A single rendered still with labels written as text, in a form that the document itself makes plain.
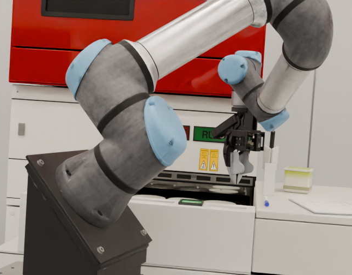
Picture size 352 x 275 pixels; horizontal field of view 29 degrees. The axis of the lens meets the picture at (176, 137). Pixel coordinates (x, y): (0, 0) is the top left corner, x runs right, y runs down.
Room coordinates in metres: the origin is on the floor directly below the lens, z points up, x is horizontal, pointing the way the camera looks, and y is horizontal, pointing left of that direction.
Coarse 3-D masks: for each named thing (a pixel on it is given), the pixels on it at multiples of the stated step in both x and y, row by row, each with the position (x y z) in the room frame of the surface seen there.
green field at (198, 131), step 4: (196, 128) 2.18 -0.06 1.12; (200, 128) 2.17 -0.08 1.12; (204, 128) 2.17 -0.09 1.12; (208, 128) 2.17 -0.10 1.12; (212, 128) 2.17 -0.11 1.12; (196, 132) 2.18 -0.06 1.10; (200, 132) 2.17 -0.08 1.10; (204, 132) 2.17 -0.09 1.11; (208, 132) 2.17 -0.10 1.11; (196, 136) 2.18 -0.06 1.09; (200, 136) 2.17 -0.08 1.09; (204, 136) 2.17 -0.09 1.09; (208, 136) 2.17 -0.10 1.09; (212, 136) 2.17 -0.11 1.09; (208, 140) 2.17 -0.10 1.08; (212, 140) 2.17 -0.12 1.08; (216, 140) 2.17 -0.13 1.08; (220, 140) 2.17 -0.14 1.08; (224, 140) 2.17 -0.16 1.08
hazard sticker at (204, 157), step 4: (204, 148) 2.17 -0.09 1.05; (200, 152) 2.18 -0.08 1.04; (204, 152) 2.17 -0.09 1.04; (208, 152) 2.17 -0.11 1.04; (200, 156) 2.18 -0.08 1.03; (204, 156) 2.17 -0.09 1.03; (208, 156) 2.17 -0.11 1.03; (200, 160) 2.18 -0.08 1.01; (204, 160) 2.17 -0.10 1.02; (200, 164) 2.18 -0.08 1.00; (204, 164) 2.17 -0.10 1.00; (200, 168) 2.18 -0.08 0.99; (204, 168) 2.17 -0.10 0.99
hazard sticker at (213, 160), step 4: (212, 152) 2.17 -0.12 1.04; (216, 152) 2.17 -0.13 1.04; (212, 156) 2.17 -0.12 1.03; (216, 156) 2.17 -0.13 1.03; (212, 160) 2.17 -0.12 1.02; (216, 160) 2.17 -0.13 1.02; (212, 164) 2.17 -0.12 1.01; (216, 164) 2.17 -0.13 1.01; (212, 168) 2.17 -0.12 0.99; (216, 168) 2.17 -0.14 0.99
